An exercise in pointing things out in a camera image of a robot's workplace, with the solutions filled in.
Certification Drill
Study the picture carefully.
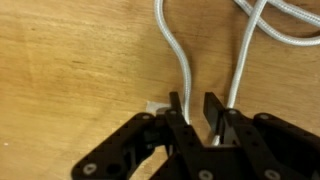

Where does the white rope with black end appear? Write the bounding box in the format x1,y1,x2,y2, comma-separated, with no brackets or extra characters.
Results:
153,0,320,147

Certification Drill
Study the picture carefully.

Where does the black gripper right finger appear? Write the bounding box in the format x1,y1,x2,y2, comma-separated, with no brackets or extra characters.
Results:
203,91,320,180

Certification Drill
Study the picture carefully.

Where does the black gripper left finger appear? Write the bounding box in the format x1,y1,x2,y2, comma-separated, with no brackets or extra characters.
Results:
71,91,214,180

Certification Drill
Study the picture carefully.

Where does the small white tape piece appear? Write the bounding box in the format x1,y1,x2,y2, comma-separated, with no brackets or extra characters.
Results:
146,100,172,115

